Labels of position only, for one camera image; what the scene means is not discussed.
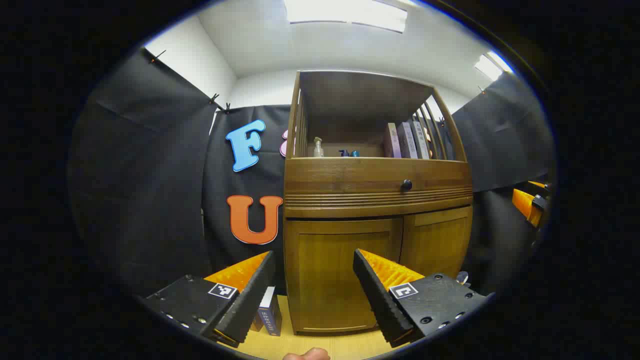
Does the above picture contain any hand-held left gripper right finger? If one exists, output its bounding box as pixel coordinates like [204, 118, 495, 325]
[353, 248, 488, 348]

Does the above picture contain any wooden double-door shoe cabinet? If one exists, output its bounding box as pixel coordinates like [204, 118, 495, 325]
[282, 70, 474, 335]

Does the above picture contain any wooden cabinet door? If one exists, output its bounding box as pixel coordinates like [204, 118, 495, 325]
[400, 206, 473, 281]
[285, 217, 404, 334]

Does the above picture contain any pale grey upright book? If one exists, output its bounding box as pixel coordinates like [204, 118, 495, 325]
[411, 120, 431, 160]

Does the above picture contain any rectangular ceiling light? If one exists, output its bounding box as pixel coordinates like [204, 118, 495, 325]
[284, 0, 408, 33]

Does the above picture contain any small ceiling light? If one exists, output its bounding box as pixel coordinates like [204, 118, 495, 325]
[474, 50, 515, 82]

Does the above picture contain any black backdrop cloth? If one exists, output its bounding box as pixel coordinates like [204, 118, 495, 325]
[67, 47, 556, 301]

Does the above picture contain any blue book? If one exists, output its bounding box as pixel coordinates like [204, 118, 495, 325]
[258, 286, 283, 337]

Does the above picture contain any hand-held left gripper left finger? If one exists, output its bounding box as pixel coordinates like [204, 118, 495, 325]
[142, 250, 277, 349]

